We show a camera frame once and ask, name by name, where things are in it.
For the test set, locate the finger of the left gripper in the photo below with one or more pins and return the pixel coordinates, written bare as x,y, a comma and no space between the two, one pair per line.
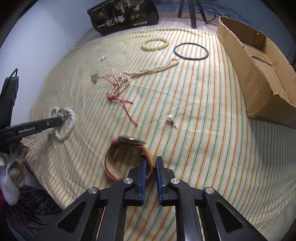
17,132

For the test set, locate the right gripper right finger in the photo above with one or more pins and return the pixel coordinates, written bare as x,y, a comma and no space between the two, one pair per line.
166,195

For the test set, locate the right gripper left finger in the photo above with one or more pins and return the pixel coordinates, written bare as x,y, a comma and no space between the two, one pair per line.
135,191

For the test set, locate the red band wristwatch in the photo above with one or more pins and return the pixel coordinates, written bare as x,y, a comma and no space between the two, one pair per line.
124,153

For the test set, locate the black ring bangle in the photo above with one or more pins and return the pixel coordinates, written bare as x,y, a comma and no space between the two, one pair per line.
191,51

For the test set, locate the white plush toy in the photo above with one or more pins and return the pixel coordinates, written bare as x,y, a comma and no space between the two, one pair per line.
13,172

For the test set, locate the pearl drop earring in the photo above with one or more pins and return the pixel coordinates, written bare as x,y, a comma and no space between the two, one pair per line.
170,119

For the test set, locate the yellow striped cloth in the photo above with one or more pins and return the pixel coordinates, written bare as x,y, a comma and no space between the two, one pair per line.
250,162

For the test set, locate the black printed gift bag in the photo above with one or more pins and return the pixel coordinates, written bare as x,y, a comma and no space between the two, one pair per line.
112,16

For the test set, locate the brown cardboard box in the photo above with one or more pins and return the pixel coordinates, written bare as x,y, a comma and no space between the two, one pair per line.
266,78

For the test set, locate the black tripod stand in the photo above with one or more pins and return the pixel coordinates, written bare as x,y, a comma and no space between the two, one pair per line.
192,11

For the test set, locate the blue patterned quilt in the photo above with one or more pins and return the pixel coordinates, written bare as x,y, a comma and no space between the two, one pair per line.
211,8

